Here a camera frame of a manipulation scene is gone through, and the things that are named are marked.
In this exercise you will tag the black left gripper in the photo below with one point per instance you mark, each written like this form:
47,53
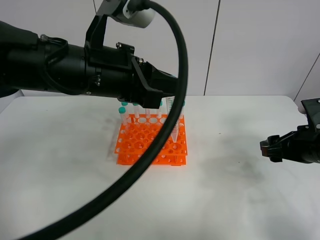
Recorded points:
147,85

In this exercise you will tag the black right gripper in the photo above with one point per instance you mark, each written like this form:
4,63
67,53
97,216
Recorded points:
302,145

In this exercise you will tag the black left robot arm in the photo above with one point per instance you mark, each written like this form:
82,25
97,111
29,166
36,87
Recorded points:
50,64

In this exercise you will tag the orange test tube rack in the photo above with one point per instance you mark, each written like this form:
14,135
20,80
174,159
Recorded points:
131,144

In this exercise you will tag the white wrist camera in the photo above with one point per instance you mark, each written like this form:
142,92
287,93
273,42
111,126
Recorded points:
118,10

